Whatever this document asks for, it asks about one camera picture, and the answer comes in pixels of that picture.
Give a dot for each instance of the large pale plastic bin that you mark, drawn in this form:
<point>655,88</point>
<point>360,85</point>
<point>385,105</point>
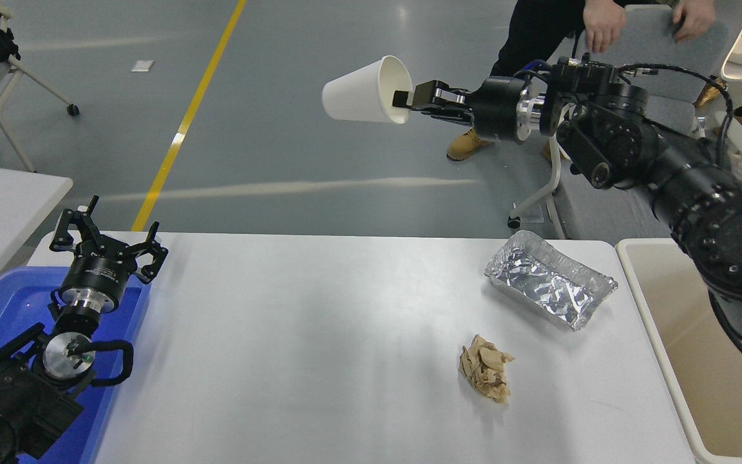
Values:
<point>686,361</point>

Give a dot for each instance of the white paper cup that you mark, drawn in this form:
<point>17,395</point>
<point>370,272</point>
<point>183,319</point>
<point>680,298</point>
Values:
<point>355,93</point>

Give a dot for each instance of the silver foil tray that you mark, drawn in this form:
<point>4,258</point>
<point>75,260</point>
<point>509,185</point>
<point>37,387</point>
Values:
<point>538,283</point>

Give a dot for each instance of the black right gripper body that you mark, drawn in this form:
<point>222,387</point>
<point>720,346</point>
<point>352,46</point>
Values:
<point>496,109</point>

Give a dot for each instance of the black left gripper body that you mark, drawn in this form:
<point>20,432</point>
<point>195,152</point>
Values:
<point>94,274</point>

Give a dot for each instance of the person's left hand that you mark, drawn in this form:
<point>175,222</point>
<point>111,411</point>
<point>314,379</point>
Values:
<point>693,16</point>

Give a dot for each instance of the crumpled tan paper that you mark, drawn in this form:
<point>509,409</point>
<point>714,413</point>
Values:
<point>484,370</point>

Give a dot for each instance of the person's right hand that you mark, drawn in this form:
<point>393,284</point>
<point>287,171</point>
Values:
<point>603,26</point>

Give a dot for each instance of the white paper scrap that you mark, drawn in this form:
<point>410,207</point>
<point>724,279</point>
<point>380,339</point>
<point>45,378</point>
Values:
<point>143,66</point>

